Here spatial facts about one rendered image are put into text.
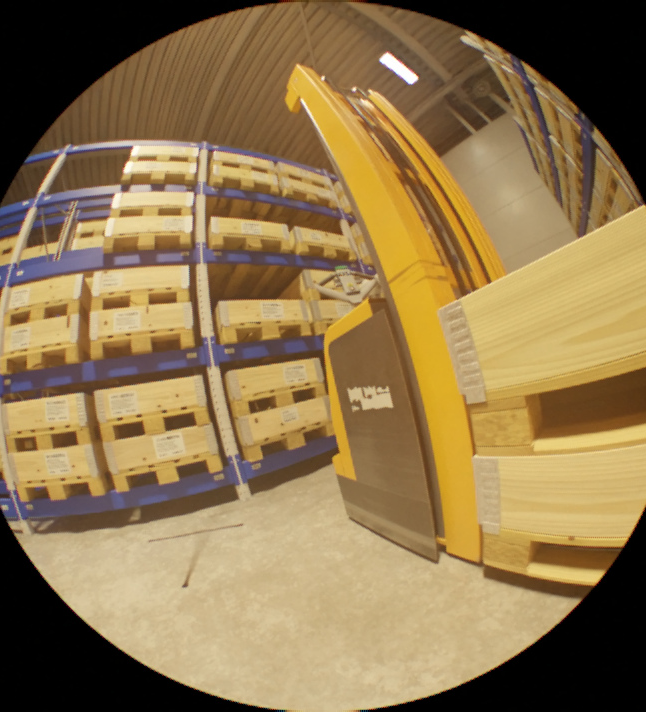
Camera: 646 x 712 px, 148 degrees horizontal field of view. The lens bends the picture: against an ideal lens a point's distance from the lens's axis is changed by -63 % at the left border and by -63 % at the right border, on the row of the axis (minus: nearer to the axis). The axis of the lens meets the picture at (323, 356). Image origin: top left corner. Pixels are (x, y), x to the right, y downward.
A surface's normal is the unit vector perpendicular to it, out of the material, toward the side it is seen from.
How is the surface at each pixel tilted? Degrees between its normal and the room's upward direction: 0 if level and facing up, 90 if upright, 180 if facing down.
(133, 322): 90
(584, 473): 90
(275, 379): 90
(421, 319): 90
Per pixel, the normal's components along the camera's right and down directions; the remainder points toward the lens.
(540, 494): -0.88, 0.15
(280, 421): 0.55, -0.26
